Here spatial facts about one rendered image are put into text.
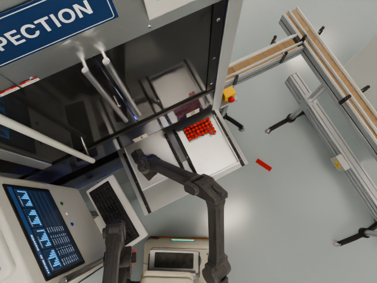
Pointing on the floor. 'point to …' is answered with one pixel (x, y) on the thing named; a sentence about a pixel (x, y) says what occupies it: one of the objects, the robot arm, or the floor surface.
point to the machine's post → (226, 48)
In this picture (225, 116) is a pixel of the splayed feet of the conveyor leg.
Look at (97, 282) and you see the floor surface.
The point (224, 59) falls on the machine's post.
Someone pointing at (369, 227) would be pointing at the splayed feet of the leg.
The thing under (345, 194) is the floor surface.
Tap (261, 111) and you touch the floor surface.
